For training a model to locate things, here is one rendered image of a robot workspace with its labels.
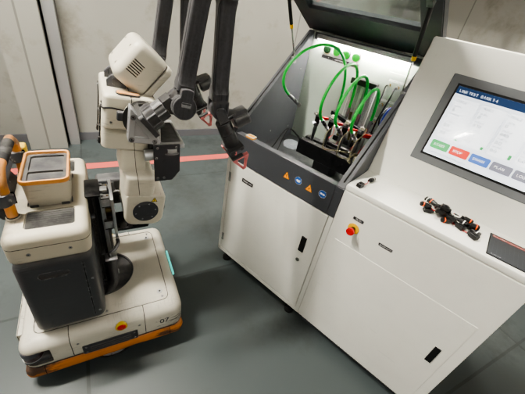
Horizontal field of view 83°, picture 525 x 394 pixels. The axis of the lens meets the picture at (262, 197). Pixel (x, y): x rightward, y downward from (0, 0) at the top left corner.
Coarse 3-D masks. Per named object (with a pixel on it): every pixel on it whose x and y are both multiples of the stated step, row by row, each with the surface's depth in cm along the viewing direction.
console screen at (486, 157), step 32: (448, 96) 118; (480, 96) 112; (512, 96) 107; (448, 128) 119; (480, 128) 113; (512, 128) 108; (448, 160) 121; (480, 160) 115; (512, 160) 109; (512, 192) 110
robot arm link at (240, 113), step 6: (222, 108) 102; (234, 108) 110; (240, 108) 109; (216, 114) 102; (222, 114) 103; (228, 114) 108; (234, 114) 107; (240, 114) 109; (246, 114) 109; (222, 120) 105; (228, 120) 106; (240, 120) 109; (246, 120) 110; (240, 126) 111
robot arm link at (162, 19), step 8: (160, 0) 114; (168, 0) 115; (160, 8) 115; (168, 8) 116; (160, 16) 117; (168, 16) 118; (160, 24) 118; (168, 24) 119; (160, 32) 120; (168, 32) 121; (152, 40) 123; (160, 40) 121; (160, 48) 123; (160, 56) 123
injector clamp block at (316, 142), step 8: (304, 144) 158; (312, 144) 155; (320, 144) 159; (304, 152) 160; (312, 152) 157; (320, 152) 154; (328, 152) 151; (344, 152) 152; (320, 160) 155; (328, 160) 152; (336, 160) 149; (344, 160) 146; (320, 168) 157; (328, 168) 154; (336, 168) 151; (344, 168) 148; (328, 176) 157
